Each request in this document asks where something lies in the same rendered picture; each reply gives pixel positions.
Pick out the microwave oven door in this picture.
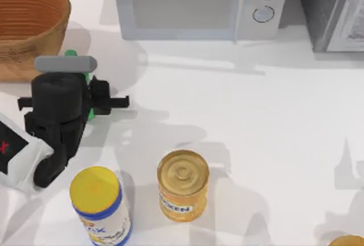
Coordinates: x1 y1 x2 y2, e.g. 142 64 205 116
113 0 247 42

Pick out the orange round object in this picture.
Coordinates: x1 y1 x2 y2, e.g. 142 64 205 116
328 235 364 246

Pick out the grey cabinet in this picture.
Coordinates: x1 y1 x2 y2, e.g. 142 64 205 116
294 0 364 54

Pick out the brown woven basket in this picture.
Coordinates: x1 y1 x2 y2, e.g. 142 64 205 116
0 0 72 83

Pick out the golden yellow can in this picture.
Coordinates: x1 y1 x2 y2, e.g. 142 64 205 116
156 149 210 223

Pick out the white can with yellow lid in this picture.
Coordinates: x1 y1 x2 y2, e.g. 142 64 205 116
69 166 133 246

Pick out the pale microwave oven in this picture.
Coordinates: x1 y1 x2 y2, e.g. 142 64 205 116
111 0 293 43

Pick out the green bottle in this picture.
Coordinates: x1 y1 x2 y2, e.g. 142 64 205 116
64 49 97 123

